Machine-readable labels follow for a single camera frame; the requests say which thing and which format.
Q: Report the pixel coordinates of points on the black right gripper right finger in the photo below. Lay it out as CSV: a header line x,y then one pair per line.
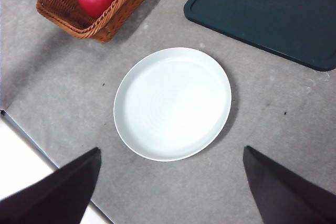
x,y
286,195

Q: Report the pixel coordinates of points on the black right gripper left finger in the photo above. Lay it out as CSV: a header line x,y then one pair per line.
x,y
57,197

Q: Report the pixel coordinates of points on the white round plate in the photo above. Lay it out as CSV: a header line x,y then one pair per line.
x,y
173,103

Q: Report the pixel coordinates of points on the brown wicker basket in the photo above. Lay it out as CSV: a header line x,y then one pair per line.
x,y
105,27

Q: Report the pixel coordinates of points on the dark green rectangular tray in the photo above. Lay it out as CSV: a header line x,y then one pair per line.
x,y
267,11

